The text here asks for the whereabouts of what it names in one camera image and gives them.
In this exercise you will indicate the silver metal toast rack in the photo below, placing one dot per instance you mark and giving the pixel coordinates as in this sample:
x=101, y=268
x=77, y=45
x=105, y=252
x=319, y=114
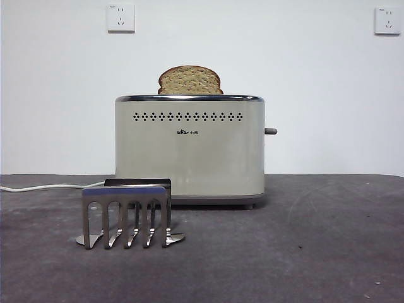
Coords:
x=124, y=193

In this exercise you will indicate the grey toaster lever knob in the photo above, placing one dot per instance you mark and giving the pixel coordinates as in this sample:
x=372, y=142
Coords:
x=270, y=131

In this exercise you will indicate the brown seeded bread slice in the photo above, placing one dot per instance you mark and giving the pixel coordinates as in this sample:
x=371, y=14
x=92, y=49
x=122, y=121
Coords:
x=189, y=80

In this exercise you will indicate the cream two-slot toaster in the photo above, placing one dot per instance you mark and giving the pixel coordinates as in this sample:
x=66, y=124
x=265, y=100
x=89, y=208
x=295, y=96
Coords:
x=214, y=158

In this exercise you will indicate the white wall socket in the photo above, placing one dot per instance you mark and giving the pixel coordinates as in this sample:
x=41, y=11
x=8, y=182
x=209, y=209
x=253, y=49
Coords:
x=387, y=21
x=121, y=18

